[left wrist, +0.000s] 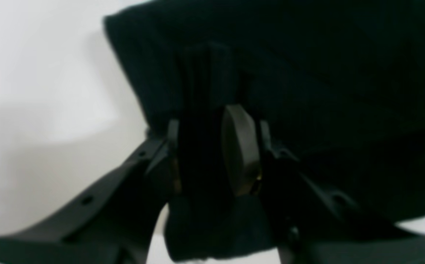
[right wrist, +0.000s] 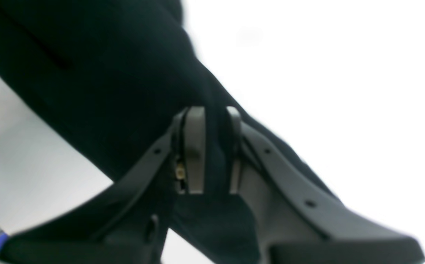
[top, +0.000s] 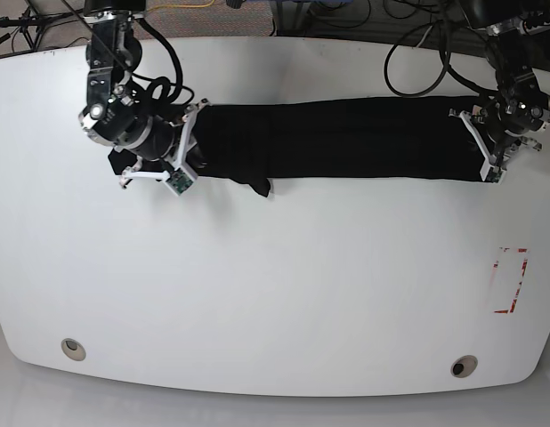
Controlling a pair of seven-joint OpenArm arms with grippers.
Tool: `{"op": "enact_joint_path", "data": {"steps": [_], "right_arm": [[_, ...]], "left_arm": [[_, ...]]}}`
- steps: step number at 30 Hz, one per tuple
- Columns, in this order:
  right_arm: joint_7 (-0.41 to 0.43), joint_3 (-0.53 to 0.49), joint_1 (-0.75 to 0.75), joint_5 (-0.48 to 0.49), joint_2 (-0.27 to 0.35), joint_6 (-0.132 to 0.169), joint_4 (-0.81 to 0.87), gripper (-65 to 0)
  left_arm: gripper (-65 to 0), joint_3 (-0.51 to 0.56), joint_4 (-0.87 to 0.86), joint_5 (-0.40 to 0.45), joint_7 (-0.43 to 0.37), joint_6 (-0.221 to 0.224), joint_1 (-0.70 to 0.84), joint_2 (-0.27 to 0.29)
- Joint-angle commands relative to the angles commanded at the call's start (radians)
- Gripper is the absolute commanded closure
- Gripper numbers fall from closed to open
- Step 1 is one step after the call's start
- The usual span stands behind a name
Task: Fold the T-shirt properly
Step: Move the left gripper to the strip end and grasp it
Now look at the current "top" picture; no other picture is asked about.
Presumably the table cable grommet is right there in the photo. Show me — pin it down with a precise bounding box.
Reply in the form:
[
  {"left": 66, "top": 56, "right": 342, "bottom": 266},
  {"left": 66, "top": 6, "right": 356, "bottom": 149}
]
[
  {"left": 61, "top": 338, "right": 86, "bottom": 362},
  {"left": 450, "top": 355, "right": 478, "bottom": 379}
]

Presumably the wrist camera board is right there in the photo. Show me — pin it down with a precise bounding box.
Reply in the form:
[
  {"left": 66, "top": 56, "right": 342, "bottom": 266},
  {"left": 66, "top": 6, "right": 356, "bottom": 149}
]
[
  {"left": 166, "top": 169, "right": 194, "bottom": 196},
  {"left": 483, "top": 169, "right": 505, "bottom": 184}
]

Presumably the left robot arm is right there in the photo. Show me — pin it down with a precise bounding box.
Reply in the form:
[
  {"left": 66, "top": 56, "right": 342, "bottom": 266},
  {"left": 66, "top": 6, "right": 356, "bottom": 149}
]
[{"left": 371, "top": 1, "right": 550, "bottom": 184}]

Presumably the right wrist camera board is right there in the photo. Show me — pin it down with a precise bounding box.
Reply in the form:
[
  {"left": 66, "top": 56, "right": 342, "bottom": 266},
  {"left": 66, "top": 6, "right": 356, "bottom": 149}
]
[{"left": 166, "top": 169, "right": 194, "bottom": 196}]

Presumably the red tape rectangle marking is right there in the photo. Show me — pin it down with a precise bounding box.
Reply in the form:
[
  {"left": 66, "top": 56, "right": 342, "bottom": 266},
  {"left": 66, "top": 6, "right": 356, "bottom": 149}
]
[{"left": 489, "top": 246, "right": 529, "bottom": 314}]

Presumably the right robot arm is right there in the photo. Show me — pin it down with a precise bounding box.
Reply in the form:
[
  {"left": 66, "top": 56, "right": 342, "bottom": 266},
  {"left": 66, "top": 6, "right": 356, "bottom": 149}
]
[{"left": 79, "top": 1, "right": 209, "bottom": 196}]

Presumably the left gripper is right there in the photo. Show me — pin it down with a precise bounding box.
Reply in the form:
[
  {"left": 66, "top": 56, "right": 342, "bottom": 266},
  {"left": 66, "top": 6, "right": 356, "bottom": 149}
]
[{"left": 449, "top": 106, "right": 543, "bottom": 183}]

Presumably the yellow cable on floor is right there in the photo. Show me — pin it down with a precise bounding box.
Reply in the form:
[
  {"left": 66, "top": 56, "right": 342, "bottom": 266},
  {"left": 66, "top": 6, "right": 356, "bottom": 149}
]
[{"left": 145, "top": 2, "right": 216, "bottom": 14}]

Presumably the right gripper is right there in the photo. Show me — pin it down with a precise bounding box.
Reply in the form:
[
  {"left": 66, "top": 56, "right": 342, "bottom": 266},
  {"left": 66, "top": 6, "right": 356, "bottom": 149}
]
[{"left": 118, "top": 99, "right": 210, "bottom": 191}]

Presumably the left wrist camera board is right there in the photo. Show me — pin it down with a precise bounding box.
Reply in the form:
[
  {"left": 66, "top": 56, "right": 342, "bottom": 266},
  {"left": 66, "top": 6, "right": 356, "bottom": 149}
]
[{"left": 483, "top": 169, "right": 505, "bottom": 184}]

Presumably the left table cable grommet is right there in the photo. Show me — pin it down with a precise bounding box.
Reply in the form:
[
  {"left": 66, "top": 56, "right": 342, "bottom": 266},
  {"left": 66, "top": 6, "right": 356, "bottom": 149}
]
[{"left": 61, "top": 338, "right": 86, "bottom": 362}]

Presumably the black T-shirt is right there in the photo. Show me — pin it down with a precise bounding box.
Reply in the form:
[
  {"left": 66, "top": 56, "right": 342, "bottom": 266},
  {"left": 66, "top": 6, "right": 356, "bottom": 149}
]
[{"left": 108, "top": 93, "right": 497, "bottom": 199}]

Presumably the black tripod stand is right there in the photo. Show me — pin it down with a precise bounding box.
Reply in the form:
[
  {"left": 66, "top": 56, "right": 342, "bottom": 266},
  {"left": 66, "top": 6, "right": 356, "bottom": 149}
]
[{"left": 0, "top": 1, "right": 76, "bottom": 52}]

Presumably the right table cable grommet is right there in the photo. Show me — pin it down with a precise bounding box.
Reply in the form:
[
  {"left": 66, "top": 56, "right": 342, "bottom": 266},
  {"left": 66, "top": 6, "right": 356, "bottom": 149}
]
[{"left": 450, "top": 355, "right": 478, "bottom": 379}]

